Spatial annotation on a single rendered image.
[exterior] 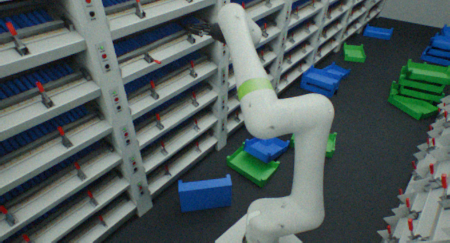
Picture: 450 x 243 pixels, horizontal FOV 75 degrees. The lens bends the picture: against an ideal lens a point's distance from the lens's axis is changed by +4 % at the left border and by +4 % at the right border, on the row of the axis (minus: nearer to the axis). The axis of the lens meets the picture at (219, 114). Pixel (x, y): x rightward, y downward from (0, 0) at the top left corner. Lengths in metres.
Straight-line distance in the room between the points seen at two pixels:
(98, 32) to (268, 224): 0.89
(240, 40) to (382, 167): 1.58
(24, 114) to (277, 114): 0.83
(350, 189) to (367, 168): 0.25
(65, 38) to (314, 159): 0.92
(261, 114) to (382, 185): 1.46
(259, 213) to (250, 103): 0.41
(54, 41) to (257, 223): 0.91
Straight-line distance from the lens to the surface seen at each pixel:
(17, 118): 1.16
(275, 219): 1.07
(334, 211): 1.93
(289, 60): 2.58
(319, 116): 0.91
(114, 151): 1.47
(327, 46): 3.46
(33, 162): 1.28
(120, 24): 1.20
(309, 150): 0.97
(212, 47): 1.66
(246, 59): 0.95
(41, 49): 1.09
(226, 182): 1.67
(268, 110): 0.85
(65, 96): 1.19
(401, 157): 2.44
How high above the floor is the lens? 1.52
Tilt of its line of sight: 39 degrees down
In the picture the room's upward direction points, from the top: straight up
